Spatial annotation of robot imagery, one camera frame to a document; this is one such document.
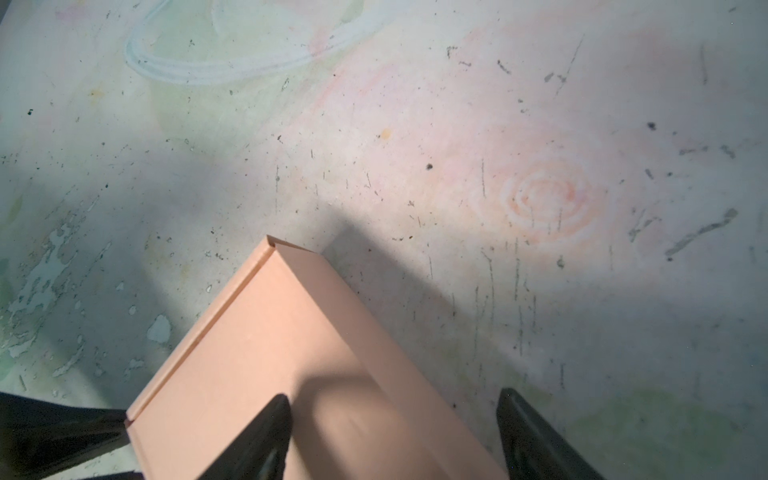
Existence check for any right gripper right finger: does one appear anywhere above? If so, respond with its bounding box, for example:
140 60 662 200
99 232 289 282
496 388 605 480

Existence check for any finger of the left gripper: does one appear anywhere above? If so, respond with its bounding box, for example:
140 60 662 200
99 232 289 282
1 393 130 479

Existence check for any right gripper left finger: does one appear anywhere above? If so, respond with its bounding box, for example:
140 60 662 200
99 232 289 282
200 394 293 480

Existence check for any pink cardboard box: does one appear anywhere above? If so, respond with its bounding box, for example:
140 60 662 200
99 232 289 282
127 236 505 479

